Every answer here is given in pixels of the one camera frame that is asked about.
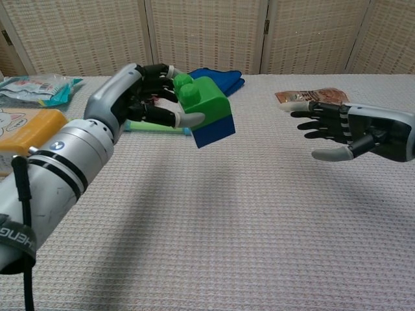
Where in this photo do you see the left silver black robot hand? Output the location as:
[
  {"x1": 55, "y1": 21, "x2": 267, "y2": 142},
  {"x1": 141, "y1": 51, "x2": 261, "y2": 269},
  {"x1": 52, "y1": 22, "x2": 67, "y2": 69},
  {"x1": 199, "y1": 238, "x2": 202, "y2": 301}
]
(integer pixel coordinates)
[{"x1": 83, "y1": 63, "x2": 207, "y2": 145}]

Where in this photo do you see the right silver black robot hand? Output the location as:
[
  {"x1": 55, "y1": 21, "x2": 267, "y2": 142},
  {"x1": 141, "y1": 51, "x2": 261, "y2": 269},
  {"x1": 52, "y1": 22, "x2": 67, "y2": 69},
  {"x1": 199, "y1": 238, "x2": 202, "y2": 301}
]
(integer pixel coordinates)
[{"x1": 279, "y1": 100, "x2": 415, "y2": 163}]

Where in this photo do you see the green toy block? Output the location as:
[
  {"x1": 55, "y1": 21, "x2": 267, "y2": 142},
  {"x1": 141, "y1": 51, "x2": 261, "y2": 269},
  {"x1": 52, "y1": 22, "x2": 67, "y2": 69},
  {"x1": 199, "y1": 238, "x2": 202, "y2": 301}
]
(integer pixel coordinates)
[{"x1": 172, "y1": 73, "x2": 233, "y2": 133}]

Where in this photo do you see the blue toy block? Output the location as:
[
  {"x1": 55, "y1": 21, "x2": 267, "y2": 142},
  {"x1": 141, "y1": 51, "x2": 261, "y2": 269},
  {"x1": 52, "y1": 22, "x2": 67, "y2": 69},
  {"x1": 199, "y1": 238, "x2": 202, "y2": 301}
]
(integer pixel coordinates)
[{"x1": 191, "y1": 113, "x2": 237, "y2": 150}]

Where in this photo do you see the green blue water pump toy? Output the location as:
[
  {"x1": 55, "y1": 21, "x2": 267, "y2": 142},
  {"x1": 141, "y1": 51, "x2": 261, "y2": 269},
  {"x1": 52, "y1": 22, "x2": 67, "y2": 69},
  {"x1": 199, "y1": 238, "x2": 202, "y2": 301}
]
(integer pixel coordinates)
[{"x1": 123, "y1": 119, "x2": 193, "y2": 137}]

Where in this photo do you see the brown snack pouch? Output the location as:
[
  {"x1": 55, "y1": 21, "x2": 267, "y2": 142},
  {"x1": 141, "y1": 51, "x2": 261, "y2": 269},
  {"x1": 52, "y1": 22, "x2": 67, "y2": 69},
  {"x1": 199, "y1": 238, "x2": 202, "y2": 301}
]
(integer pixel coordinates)
[{"x1": 274, "y1": 87, "x2": 352, "y2": 108}]

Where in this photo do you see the teal white snack pack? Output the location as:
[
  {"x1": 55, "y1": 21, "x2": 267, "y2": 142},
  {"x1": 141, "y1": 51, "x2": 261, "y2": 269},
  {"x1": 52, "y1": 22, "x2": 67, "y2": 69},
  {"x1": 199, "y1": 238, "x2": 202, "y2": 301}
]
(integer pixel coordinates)
[{"x1": 0, "y1": 73, "x2": 84, "y2": 108}]

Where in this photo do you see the orange cat tissue pack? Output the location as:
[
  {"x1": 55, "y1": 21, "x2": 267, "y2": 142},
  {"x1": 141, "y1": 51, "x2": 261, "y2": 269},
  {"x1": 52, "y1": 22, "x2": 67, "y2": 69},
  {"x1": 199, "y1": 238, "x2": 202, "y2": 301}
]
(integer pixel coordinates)
[{"x1": 0, "y1": 108, "x2": 68, "y2": 178}]

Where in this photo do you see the beige woven folding screen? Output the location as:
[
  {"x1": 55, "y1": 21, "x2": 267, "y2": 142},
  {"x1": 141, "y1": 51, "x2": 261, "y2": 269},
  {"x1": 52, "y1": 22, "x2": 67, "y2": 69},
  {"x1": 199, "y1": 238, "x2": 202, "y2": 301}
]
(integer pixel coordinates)
[{"x1": 0, "y1": 0, "x2": 415, "y2": 77}]

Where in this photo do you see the folded blue towel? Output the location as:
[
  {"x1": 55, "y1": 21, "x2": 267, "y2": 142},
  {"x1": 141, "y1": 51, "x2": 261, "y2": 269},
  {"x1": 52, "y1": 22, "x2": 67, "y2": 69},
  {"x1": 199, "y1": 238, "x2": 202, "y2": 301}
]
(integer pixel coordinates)
[{"x1": 189, "y1": 67, "x2": 246, "y2": 98}]

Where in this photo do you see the white woven tablecloth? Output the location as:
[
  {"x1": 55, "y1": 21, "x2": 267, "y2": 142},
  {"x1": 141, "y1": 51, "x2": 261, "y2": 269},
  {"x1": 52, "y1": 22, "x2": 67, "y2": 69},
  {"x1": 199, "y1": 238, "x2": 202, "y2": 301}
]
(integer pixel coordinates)
[{"x1": 0, "y1": 73, "x2": 415, "y2": 311}]

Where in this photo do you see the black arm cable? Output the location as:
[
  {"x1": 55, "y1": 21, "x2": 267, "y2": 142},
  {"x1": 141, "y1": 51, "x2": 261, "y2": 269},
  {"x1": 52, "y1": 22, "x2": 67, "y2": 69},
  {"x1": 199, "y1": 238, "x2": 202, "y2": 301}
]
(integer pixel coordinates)
[{"x1": 11, "y1": 155, "x2": 36, "y2": 311}]

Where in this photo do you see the black velcro strap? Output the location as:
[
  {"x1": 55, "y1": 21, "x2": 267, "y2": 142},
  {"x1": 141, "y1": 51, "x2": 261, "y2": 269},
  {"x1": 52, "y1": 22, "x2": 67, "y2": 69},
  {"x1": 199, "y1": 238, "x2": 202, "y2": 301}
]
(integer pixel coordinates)
[{"x1": 0, "y1": 213, "x2": 37, "y2": 260}]

